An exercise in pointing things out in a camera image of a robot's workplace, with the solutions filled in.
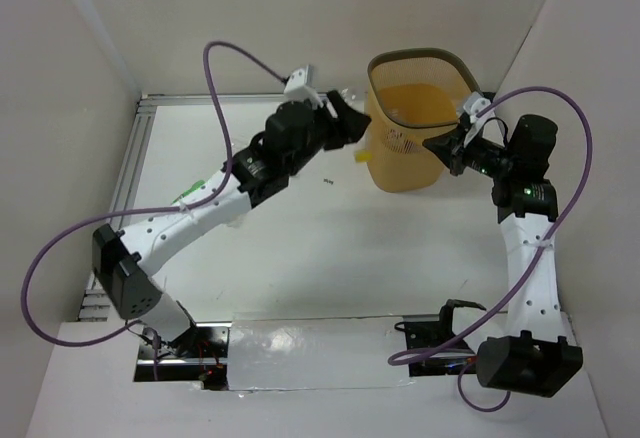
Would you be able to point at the clear bottle red label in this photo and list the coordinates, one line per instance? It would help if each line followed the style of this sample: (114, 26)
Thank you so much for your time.
(237, 221)

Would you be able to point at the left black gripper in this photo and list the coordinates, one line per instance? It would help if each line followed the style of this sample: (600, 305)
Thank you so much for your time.
(334, 121)

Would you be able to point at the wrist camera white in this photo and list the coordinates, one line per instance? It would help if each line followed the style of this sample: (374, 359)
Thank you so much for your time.
(299, 87)
(478, 109)

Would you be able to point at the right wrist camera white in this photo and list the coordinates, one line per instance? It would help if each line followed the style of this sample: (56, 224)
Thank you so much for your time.
(478, 109)

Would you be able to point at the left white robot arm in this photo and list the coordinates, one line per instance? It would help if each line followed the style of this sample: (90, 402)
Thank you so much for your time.
(125, 261)

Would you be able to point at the aluminium frame rail back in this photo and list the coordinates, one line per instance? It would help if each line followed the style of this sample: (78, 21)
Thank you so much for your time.
(156, 100)

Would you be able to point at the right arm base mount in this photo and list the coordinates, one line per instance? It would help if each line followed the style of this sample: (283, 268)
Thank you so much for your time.
(424, 333)

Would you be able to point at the clear bottle orange label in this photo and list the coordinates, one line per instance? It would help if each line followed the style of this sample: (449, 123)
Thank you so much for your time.
(355, 99)

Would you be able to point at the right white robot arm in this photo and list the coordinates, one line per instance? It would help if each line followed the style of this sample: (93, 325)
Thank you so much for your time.
(533, 355)

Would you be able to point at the green plastic bottle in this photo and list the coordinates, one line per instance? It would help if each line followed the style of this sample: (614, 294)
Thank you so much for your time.
(200, 184)

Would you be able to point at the aluminium frame rail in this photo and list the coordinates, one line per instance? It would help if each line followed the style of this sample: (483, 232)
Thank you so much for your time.
(156, 100)
(95, 304)

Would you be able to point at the clear bottle blue label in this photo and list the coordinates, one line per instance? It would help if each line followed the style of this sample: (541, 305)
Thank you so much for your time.
(398, 142)

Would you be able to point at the orange mesh waste bin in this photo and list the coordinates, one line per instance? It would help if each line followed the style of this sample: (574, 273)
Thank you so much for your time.
(415, 91)

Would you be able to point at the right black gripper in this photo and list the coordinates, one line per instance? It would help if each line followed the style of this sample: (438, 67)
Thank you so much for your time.
(448, 147)

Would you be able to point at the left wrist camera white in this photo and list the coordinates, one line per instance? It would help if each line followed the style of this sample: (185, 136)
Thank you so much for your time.
(299, 87)

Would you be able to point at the aluminium frame rail left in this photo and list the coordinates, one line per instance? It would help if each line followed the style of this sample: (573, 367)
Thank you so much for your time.
(95, 304)

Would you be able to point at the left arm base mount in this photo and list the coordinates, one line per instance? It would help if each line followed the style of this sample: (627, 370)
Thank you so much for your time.
(204, 362)

